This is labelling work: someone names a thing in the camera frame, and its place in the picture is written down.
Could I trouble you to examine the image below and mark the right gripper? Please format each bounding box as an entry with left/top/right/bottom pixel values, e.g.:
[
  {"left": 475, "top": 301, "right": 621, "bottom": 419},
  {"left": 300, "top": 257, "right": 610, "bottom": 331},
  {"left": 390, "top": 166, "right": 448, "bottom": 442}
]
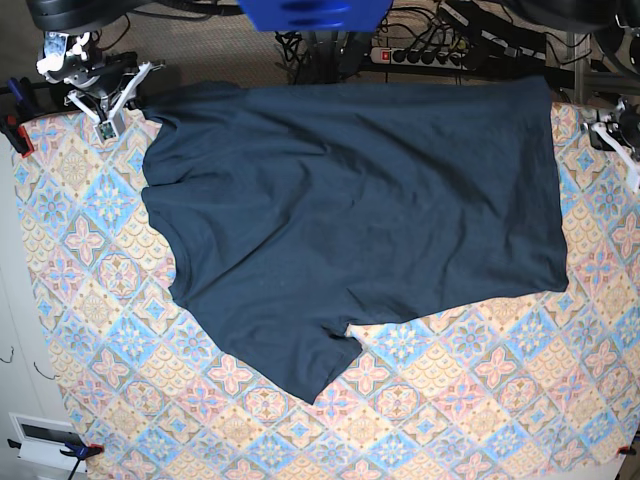
[{"left": 64, "top": 59, "right": 165, "bottom": 139}]

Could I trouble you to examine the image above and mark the black cable bundle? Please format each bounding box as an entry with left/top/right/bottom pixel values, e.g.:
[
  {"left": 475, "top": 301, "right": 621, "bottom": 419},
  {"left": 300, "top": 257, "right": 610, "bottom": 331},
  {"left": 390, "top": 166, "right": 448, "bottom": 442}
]
[{"left": 272, "top": 29, "right": 366, "bottom": 91}]

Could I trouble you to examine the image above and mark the white wall outlet box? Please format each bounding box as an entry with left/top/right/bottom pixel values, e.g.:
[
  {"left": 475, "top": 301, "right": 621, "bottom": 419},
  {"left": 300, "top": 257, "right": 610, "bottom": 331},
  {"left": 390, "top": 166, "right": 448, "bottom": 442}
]
[{"left": 9, "top": 412, "right": 80, "bottom": 472}]

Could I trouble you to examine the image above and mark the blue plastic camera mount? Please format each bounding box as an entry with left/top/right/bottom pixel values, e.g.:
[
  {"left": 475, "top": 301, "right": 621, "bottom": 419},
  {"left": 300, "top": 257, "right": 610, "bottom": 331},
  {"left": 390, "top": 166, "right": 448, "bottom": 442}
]
[{"left": 238, "top": 0, "right": 392, "bottom": 33}]

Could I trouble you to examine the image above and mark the orange right corner clamp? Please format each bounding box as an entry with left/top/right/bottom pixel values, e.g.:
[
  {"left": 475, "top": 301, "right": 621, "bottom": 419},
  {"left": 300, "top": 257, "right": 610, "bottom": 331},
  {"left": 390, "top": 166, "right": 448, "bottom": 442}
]
[{"left": 617, "top": 445, "right": 638, "bottom": 456}]

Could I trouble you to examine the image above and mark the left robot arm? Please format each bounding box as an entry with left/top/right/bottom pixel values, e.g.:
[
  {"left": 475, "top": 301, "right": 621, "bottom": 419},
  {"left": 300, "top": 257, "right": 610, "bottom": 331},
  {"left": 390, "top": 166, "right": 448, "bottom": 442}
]
[{"left": 584, "top": 1, "right": 639, "bottom": 194}]

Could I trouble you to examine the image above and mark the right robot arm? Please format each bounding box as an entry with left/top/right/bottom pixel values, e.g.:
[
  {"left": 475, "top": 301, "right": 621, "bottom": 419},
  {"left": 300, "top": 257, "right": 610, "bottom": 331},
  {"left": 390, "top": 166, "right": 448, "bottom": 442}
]
[{"left": 27, "top": 0, "right": 163, "bottom": 142}]

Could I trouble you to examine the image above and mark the white power strip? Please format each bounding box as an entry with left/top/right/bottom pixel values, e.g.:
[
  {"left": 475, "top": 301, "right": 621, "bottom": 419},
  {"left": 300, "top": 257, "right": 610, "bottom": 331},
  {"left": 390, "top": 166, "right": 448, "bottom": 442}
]
[{"left": 369, "top": 47, "right": 466, "bottom": 70}]

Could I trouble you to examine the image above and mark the dark blue t-shirt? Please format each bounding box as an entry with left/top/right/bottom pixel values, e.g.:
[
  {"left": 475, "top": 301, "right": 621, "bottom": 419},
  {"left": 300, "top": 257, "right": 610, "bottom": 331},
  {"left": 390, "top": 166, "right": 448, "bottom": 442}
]
[{"left": 141, "top": 77, "right": 568, "bottom": 403}]

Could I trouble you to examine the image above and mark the blue orange bottom clamp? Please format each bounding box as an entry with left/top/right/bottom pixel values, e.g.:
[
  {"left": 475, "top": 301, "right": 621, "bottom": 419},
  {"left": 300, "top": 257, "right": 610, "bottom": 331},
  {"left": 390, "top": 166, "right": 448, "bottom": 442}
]
[{"left": 7, "top": 439, "right": 104, "bottom": 479}]

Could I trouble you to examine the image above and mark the patterned tablecloth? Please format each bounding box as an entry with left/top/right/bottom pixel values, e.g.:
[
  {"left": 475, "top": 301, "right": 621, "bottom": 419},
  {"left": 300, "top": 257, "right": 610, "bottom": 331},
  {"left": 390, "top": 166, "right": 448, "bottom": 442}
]
[{"left": 11, "top": 104, "right": 639, "bottom": 479}]

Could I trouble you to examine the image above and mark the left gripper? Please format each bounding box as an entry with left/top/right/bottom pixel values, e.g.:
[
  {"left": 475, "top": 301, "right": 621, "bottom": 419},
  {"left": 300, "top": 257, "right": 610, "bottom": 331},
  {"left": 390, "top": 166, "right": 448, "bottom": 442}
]
[{"left": 583, "top": 97, "right": 639, "bottom": 191}]

